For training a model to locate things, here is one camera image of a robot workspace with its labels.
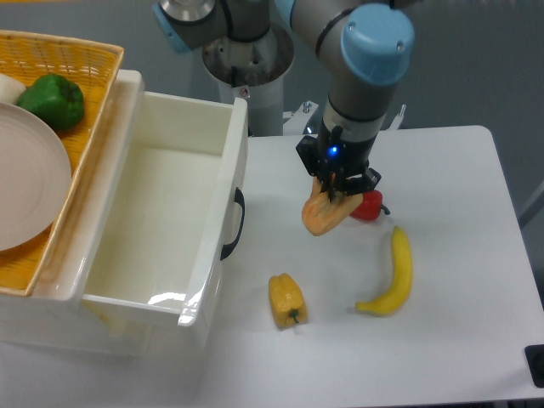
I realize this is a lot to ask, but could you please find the orange triangle bread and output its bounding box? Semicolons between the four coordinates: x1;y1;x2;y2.
302;177;364;236

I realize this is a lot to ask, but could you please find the green bell pepper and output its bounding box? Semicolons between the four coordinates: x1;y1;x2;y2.
15;74;85;131

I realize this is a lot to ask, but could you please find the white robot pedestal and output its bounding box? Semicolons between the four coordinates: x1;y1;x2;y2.
202;23;294;136

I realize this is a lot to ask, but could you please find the white round food item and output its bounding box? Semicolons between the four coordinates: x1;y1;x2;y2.
0;74;26;105

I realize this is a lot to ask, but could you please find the yellow banana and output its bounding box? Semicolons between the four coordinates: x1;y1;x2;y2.
355;226;413;316

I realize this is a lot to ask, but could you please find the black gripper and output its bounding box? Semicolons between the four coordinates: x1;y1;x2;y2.
296;116;382;201

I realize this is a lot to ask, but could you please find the black object at table edge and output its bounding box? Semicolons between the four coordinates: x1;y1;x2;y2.
524;344;544;388

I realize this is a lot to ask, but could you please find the white open upper drawer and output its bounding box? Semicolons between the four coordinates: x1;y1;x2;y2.
83;93;247;327

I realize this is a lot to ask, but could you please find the yellow bell pepper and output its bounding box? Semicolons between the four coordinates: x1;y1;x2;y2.
269;274;308;329

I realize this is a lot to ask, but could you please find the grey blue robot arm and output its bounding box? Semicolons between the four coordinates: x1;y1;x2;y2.
152;1;415;198

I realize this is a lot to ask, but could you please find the red bell pepper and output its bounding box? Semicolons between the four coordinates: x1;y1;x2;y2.
350;190;390;222

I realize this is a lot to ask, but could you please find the black drawer handle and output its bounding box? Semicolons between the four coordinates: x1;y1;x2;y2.
220;187;246;261

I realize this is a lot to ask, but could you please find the white drawer cabinet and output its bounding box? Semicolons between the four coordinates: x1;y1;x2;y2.
1;71;213;360

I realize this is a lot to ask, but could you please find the white metal table bracket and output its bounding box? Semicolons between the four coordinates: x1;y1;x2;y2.
388;104;406;131

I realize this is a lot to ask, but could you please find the pink plate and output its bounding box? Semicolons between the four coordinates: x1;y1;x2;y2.
1;103;71;250

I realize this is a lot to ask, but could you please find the yellow woven basket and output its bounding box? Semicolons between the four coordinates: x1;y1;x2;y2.
1;30;124;297

